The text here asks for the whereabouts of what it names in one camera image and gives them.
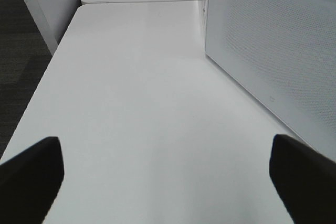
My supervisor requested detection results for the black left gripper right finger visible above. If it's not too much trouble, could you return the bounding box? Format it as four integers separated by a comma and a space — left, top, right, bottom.
269, 134, 335, 223

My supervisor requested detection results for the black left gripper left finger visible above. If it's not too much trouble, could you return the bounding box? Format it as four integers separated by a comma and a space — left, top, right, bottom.
1, 136, 65, 223

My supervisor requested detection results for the white microwave door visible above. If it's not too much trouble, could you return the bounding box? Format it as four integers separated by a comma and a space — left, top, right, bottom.
205, 0, 335, 160

